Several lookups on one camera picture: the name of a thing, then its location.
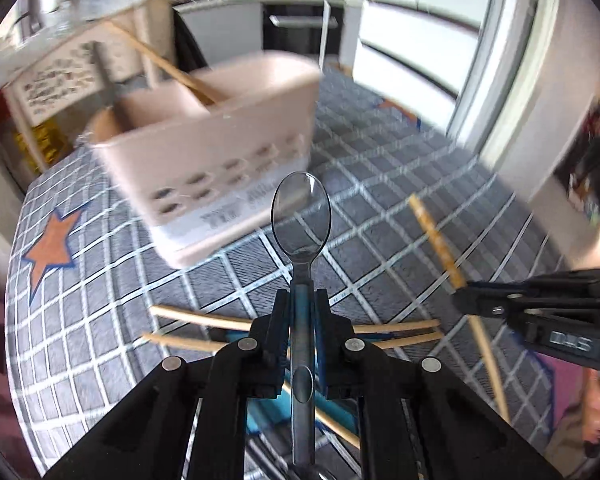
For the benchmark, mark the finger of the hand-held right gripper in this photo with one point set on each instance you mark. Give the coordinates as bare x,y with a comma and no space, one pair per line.
495,297
570,342

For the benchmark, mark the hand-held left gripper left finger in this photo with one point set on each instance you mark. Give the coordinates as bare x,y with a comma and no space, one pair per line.
282,330

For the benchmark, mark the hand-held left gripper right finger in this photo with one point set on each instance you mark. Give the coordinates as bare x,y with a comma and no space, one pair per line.
323,330

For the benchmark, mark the wooden chopstick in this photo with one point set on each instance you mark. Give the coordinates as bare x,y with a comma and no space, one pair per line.
195,316
337,430
165,62
437,240
180,341

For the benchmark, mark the clear plastic spoon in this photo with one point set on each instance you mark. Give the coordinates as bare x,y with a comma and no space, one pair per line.
300,220

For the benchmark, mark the pink plastic utensil holder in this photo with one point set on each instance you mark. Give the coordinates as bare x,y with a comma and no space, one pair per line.
220,150

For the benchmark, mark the grey checked tablecloth with stars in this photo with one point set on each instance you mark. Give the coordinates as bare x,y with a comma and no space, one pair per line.
105,285

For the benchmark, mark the white refrigerator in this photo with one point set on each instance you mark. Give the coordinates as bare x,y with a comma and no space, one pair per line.
425,30

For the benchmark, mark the black oven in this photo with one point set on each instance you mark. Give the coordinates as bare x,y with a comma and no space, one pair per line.
300,27

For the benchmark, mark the yellow packets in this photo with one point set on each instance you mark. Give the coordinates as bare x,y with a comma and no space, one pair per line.
42,145

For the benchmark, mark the white shelf rack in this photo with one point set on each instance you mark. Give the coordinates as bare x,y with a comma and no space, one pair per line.
70,75

